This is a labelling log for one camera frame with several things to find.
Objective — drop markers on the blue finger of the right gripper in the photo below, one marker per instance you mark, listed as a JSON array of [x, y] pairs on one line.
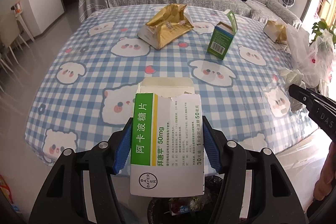
[[300, 94]]

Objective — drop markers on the right human hand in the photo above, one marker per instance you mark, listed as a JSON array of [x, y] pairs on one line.
[[323, 186]]

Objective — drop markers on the large white plastic bag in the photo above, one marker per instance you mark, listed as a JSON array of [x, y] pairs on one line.
[[313, 59]]

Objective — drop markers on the gold tissue box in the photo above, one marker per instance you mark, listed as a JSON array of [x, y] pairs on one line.
[[276, 31]]

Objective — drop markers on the blue checkered bear tablecloth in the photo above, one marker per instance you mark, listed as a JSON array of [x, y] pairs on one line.
[[87, 93]]

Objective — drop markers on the black lined trash bin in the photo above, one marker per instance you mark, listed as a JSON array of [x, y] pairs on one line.
[[196, 209]]

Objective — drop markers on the gold foil package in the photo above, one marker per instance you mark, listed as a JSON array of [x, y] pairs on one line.
[[168, 24]]

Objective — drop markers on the green houseplant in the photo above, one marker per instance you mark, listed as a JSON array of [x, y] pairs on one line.
[[324, 29]]

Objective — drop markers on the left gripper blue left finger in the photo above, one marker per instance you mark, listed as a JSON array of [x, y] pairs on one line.
[[123, 146]]

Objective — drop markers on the white green medicine box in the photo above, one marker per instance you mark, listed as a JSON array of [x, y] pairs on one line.
[[167, 147]]

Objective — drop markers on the dining chair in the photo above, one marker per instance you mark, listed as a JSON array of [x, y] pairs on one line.
[[10, 33]]

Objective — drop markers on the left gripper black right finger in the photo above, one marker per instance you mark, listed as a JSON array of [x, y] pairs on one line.
[[212, 143]]

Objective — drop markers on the green white medicine carton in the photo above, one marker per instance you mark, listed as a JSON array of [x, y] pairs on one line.
[[222, 36]]

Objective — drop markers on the white tissue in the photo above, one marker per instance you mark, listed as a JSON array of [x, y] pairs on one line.
[[292, 77]]

